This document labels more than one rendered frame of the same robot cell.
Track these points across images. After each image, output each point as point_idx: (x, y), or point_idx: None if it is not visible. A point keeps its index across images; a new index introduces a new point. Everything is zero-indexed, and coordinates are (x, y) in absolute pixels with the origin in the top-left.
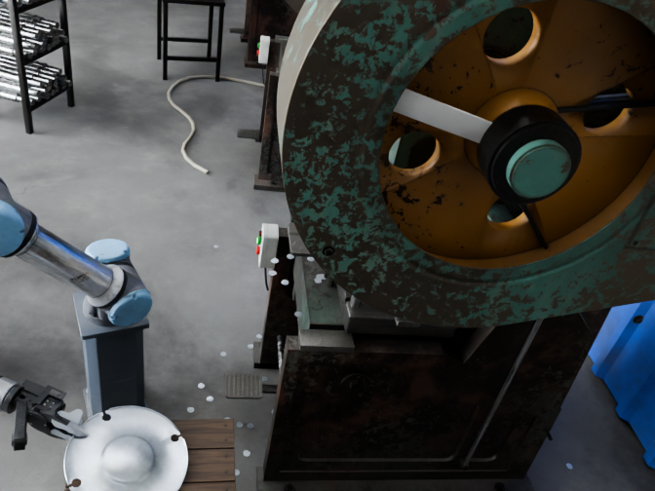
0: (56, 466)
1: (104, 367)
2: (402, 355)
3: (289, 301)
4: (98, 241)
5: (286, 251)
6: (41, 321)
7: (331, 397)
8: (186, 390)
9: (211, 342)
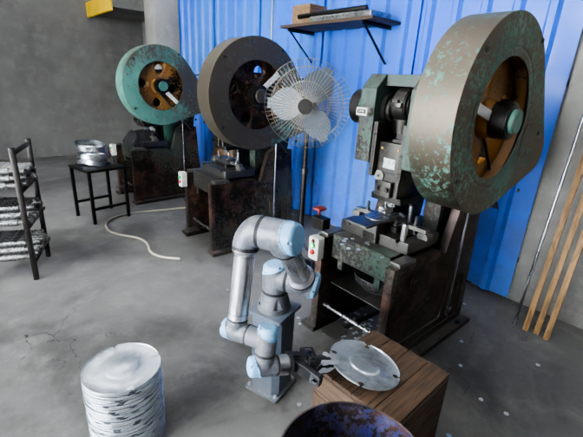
0: (277, 428)
1: (283, 345)
2: (429, 257)
3: (328, 277)
4: (266, 263)
5: (326, 246)
6: (175, 368)
7: (405, 296)
8: None
9: None
